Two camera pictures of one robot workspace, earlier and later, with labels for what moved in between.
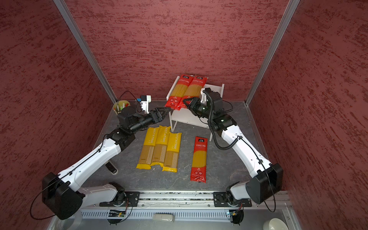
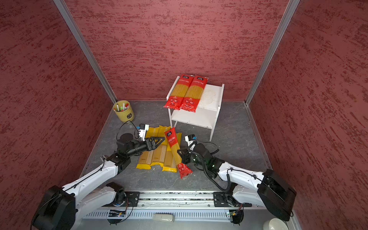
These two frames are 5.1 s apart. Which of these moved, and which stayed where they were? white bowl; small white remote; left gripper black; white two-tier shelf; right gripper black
Moved: left gripper black; right gripper black
Stayed: white two-tier shelf; white bowl; small white remote
